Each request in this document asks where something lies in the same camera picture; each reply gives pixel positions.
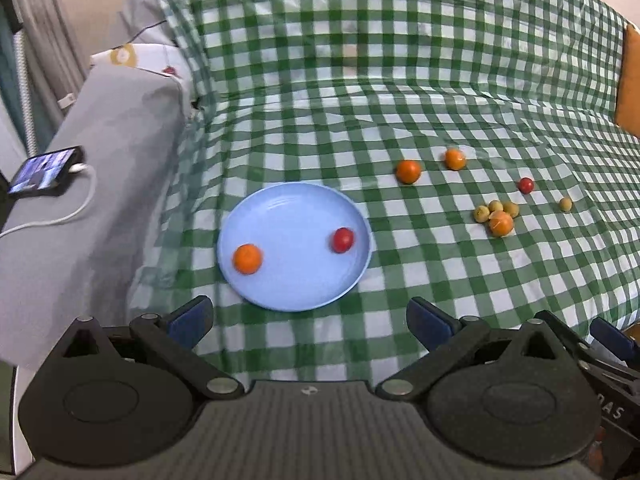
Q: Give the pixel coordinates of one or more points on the grey curtain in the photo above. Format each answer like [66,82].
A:
[50,20]

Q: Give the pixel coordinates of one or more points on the yellow longan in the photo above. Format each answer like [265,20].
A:
[495,205]
[511,208]
[565,204]
[481,214]

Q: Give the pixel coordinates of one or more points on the orange cushion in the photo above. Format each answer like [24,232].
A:
[629,85]

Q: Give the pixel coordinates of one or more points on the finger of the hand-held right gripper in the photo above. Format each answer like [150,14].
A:
[570,337]
[612,337]

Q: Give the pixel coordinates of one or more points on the red tomato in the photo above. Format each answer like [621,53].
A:
[343,240]
[525,185]

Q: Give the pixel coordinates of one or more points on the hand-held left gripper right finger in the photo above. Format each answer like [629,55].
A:
[430,322]

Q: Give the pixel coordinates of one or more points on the black smartphone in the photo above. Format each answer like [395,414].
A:
[45,170]

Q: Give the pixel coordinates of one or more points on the green checked cloth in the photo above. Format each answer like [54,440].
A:
[400,85]

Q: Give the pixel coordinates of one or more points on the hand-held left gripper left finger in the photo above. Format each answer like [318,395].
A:
[192,320]

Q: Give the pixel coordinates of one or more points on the printed white pillow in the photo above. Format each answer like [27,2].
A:
[145,57]

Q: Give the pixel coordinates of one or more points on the blue plate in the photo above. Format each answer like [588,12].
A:
[295,220]

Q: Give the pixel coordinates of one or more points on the grey sofa cover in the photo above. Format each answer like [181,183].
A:
[115,160]

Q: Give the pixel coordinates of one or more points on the small orange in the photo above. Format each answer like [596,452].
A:
[501,225]
[247,258]
[455,159]
[408,171]

